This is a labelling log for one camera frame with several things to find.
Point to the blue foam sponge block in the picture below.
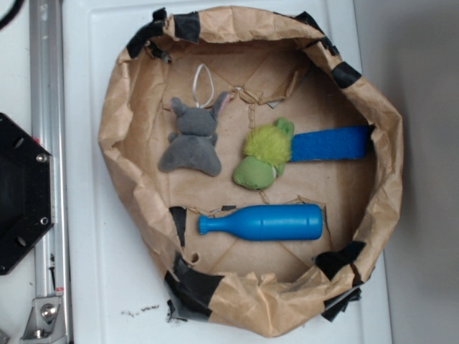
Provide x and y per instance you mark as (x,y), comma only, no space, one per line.
(331,144)

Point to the blue plastic bottle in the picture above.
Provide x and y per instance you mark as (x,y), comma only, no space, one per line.
(269,223)

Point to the aluminium extrusion rail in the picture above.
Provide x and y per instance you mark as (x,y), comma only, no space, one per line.
(52,259)

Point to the metal corner bracket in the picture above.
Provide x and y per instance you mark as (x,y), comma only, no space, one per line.
(46,323)

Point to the brown paper taped bin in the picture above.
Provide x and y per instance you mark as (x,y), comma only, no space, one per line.
(272,66)

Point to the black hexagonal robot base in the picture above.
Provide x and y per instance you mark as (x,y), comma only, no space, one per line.
(26,207)

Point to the grey plush bunny toy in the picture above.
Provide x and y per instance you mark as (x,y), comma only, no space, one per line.
(193,145)

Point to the green plush animal toy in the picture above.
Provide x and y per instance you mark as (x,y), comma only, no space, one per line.
(266,151)

